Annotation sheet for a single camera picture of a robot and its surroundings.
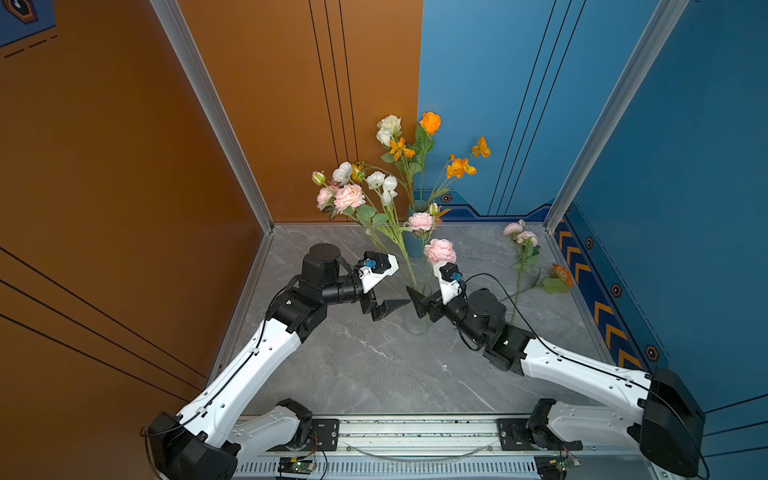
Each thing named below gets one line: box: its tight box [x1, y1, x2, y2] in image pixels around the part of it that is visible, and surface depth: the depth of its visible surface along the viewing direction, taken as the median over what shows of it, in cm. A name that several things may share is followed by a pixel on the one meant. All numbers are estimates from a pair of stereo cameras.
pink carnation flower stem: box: [316, 183, 418, 287], surface depth 66 cm
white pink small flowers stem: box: [332, 162, 418, 287], surface depth 77 cm
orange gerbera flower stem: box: [516, 263, 574, 296], surface depth 101 cm
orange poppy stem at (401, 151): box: [389, 137, 416, 208], surface depth 89 cm
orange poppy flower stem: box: [428, 137, 492, 207], surface depth 87 cm
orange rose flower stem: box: [415, 111, 442, 207], surface depth 91 cm
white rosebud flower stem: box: [376, 114, 414, 208], surface depth 89 cm
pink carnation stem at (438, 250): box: [423, 238, 457, 289], surface depth 71 cm
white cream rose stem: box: [376, 114, 414, 203], surface depth 89 cm
